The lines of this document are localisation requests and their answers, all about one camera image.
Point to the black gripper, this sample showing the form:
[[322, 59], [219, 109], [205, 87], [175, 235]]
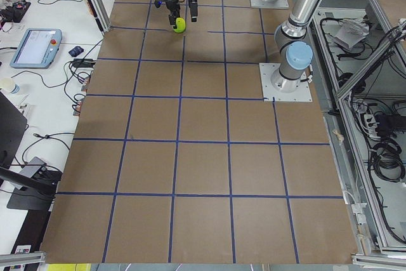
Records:
[[172, 4]]

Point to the green apple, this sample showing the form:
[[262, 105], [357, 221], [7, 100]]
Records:
[[180, 25]]

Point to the near teach pendant tablet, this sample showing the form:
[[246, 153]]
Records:
[[37, 49]]

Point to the black electronics board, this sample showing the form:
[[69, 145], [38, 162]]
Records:
[[15, 12]]

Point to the white paper cup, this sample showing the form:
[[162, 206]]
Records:
[[9, 85]]

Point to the black monitor stand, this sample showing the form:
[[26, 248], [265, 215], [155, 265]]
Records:
[[35, 182]]

